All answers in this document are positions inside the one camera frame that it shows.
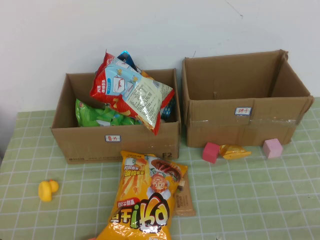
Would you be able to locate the red and white chip bag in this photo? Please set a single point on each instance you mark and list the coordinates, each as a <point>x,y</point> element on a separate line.
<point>140,100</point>

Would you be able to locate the dark blue chip bag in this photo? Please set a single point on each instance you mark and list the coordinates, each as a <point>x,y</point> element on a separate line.
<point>127,59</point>

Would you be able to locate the white label with red writing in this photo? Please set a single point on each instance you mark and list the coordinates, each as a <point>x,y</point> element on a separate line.
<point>243,111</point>
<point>112,138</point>

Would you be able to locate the small gold snack packet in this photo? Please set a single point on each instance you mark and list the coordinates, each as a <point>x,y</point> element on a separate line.
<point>233,152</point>

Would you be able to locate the magenta foam cube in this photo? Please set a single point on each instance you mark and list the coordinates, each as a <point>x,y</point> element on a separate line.
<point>211,152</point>

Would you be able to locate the green chip bag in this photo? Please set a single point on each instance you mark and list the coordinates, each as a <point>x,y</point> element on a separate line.
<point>90,115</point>

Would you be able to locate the light pink foam cube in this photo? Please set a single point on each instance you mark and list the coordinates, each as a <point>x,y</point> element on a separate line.
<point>273,148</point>

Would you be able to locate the taped cardboard box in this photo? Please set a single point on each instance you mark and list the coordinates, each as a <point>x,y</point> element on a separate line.
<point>217,130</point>

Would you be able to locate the cardboard box with F2 print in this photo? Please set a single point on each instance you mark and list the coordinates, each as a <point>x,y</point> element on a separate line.
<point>87,147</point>

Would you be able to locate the blue polka dot packet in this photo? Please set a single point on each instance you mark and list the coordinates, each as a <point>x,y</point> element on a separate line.
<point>168,110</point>

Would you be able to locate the large orange chip bag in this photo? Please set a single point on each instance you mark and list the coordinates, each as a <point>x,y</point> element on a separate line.
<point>145,200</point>

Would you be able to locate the brown snack bar packet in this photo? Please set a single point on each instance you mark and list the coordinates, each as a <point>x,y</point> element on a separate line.
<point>185,207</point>

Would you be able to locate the green checked tablecloth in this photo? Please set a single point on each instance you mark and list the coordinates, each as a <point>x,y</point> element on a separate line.
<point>250,200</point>

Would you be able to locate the yellow rubber duck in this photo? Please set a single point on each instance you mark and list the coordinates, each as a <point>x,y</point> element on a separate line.
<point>45,191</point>

